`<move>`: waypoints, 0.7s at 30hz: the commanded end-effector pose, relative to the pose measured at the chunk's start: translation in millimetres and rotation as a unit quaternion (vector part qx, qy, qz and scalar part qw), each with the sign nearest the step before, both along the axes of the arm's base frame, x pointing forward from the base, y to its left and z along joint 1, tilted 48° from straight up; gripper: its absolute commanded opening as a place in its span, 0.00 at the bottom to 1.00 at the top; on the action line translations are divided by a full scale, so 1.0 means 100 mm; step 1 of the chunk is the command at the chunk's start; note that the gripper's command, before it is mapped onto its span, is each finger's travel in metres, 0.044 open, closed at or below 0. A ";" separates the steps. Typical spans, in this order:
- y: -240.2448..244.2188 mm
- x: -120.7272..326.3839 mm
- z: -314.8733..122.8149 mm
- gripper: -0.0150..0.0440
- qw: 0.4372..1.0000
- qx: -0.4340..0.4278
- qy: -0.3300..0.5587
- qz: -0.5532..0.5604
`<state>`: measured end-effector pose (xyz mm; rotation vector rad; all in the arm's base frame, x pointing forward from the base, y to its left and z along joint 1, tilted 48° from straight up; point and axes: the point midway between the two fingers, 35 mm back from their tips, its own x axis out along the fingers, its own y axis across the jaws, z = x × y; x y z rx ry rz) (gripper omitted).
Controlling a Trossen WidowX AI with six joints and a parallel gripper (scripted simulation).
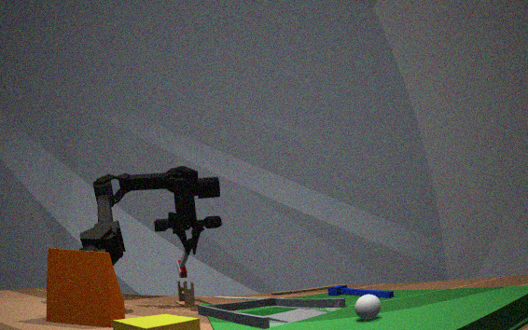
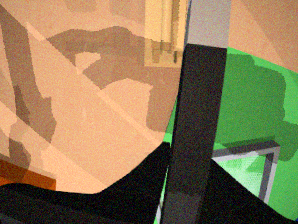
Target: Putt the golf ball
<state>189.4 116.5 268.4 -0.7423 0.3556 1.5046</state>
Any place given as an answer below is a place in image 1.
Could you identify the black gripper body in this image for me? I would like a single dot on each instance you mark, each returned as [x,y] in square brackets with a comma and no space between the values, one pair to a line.
[186,217]

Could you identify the red golf putter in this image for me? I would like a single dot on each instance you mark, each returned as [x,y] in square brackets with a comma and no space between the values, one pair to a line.
[181,263]

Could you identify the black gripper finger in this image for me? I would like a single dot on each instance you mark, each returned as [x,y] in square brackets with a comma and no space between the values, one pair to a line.
[181,234]
[195,235]

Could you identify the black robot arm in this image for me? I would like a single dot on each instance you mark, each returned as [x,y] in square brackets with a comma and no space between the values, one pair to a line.
[106,235]

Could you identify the grey ball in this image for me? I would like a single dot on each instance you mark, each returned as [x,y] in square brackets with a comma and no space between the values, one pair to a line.
[367,307]

